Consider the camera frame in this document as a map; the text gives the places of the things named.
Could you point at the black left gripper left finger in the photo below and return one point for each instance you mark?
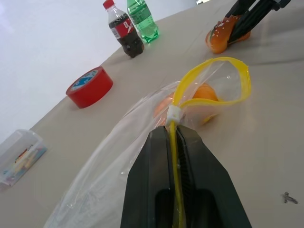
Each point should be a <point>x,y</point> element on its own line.
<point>147,185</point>

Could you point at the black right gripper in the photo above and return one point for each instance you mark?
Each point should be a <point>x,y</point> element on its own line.
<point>282,4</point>

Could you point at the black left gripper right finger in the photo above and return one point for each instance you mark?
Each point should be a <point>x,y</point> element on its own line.
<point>209,190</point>

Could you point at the orange sprinkled bread roll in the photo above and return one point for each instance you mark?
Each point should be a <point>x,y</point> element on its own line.
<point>204,93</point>
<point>218,39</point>

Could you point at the clear yellow-zipper plastic bag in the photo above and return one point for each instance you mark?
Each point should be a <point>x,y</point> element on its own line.
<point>114,166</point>

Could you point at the green bottle with yellow cap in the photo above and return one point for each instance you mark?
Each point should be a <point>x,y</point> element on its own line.
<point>145,22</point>

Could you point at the red tape roll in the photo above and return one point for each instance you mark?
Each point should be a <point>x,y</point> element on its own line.
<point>91,90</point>

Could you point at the cola bottle with red cap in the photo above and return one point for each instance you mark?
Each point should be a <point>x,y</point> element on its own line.
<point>127,35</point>

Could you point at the clear plastic box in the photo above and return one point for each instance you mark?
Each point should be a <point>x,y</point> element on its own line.
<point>21,156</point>

